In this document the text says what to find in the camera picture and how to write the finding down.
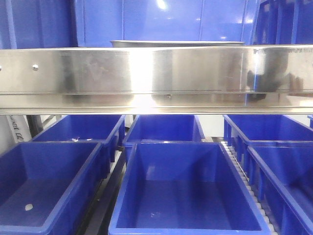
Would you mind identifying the large blue crate behind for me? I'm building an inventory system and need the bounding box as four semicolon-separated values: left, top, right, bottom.
73;0;260;47

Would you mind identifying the blue bin lower centre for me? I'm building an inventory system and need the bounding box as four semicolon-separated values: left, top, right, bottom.
108;142;271;235

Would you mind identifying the blue bin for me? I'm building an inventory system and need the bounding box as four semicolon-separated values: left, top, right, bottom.
247;146;313;235
223;114;313;171
0;142;105;235
122;114;205;161
108;142;271;235
32;115;125;162

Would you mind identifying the silver metal tray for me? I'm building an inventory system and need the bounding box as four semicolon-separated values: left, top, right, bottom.
111;40;244;47

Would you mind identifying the blue bin rear right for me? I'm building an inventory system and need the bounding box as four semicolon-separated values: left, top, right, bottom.
223;114;313;171

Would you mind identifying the blue bin rear left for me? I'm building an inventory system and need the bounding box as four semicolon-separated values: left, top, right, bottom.
32;115;125;162

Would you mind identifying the blue crate upper left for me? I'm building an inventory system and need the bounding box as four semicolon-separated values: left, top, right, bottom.
0;0;77;49

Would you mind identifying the metal roller track rail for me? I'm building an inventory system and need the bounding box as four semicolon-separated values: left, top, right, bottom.
221;141;278;235

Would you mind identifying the blue bin rear centre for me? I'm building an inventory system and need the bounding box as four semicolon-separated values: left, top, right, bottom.
122;114;205;161

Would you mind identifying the blue bin lower left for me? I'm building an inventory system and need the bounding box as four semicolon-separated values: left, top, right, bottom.
0;142;105;235

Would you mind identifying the blue bin lower right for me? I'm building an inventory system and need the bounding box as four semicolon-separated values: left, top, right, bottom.
247;146;313;235

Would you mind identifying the blue crate upper right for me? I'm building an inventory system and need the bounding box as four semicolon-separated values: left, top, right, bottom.
253;0;313;45

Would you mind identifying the stainless steel shelf rail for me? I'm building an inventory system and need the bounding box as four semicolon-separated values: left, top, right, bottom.
0;45;313;115

